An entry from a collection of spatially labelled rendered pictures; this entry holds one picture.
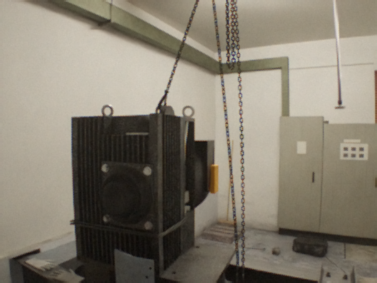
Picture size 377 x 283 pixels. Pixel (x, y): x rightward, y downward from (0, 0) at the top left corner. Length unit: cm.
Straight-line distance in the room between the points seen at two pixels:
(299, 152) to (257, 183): 87
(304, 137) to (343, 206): 107
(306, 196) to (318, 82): 164
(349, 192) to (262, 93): 191
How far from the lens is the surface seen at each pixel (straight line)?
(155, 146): 113
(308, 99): 424
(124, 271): 117
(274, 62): 432
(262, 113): 434
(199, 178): 155
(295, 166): 403
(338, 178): 401
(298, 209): 414
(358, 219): 414
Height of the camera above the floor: 153
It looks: 2 degrees down
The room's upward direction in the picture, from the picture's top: straight up
